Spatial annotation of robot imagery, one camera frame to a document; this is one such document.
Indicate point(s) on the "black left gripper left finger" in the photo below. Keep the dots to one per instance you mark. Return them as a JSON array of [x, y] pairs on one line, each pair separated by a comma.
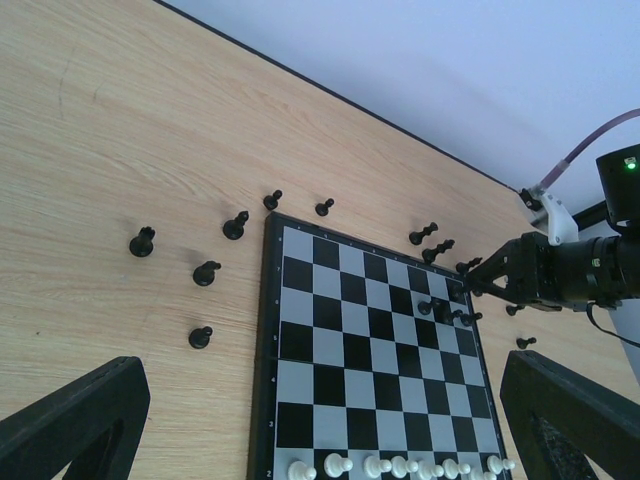
[[91, 427]]

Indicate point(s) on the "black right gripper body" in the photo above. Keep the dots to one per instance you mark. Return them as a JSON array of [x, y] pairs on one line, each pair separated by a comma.
[[570, 275]]

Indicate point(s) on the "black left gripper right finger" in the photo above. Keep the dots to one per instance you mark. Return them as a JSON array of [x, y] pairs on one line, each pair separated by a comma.
[[561, 422]]

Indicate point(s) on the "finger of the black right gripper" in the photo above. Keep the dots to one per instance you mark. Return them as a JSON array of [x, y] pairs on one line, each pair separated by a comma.
[[480, 288], [496, 270]]

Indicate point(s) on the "black pawn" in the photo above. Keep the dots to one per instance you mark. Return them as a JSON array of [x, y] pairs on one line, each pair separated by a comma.
[[322, 208], [199, 338], [512, 310], [524, 343], [426, 307], [271, 202], [471, 318]]

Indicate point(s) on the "white piece lowest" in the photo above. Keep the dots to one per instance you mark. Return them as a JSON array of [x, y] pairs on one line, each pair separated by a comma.
[[299, 470], [497, 465]]

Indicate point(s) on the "white pawn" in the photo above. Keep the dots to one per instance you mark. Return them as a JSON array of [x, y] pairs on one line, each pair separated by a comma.
[[374, 466], [336, 465], [453, 469], [402, 467], [478, 474]]

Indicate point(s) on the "white piece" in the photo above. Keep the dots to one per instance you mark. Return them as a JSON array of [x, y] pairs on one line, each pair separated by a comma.
[[428, 471]]

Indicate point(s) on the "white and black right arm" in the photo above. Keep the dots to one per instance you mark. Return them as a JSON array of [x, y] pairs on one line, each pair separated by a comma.
[[619, 174]]

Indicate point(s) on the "black bishop top right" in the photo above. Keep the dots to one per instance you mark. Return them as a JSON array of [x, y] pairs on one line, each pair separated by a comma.
[[464, 267]]

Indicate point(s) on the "black bishop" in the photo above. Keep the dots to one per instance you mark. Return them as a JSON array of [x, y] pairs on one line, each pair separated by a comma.
[[233, 229], [464, 267]]

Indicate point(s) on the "black king top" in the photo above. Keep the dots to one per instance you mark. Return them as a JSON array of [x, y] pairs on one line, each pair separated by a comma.
[[429, 255]]

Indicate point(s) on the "black queen top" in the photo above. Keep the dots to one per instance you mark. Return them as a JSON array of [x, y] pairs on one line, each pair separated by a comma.
[[416, 237]]

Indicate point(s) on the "black and silver chessboard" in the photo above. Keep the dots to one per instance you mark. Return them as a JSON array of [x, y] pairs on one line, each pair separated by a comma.
[[346, 364]]

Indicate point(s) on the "black rook far left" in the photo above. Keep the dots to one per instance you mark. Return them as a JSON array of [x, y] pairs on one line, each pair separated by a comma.
[[142, 244]]

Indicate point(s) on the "black bishop left side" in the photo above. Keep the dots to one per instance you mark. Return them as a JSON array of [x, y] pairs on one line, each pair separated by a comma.
[[233, 229]]

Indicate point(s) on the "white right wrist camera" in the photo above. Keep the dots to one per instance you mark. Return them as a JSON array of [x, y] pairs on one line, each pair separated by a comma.
[[548, 214]]

